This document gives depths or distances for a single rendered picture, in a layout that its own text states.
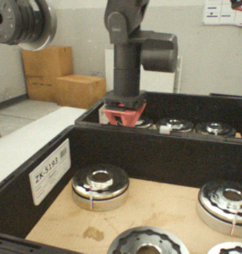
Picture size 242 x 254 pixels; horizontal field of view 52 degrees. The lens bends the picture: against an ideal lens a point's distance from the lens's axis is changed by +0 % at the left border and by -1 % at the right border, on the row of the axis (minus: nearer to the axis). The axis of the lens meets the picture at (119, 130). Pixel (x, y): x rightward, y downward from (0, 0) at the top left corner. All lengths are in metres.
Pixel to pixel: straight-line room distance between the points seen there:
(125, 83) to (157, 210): 0.25
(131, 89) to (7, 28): 0.45
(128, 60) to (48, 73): 3.41
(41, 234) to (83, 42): 3.70
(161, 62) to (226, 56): 2.99
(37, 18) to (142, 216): 0.66
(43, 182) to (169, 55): 0.31
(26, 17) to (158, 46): 0.46
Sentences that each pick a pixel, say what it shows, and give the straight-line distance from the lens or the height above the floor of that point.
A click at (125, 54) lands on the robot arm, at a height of 1.06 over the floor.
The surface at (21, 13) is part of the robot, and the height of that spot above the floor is 1.14.
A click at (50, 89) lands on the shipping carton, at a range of 3.93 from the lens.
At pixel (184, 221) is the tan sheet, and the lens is 0.43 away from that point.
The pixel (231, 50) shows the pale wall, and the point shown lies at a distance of 3.45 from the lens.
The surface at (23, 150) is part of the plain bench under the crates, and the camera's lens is 0.96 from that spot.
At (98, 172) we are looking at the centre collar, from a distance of 0.47.
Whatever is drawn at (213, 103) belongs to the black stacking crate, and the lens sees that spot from 0.75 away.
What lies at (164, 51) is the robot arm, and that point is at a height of 1.07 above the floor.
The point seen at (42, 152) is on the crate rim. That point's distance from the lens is 0.41.
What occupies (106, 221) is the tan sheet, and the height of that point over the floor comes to 0.83.
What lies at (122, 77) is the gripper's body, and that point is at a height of 1.02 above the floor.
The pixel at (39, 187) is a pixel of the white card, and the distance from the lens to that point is 0.42.
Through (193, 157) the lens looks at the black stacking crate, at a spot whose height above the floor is 0.89.
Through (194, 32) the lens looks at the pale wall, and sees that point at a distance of 3.46.
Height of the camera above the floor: 1.12
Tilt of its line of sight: 23 degrees down
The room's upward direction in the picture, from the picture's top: straight up
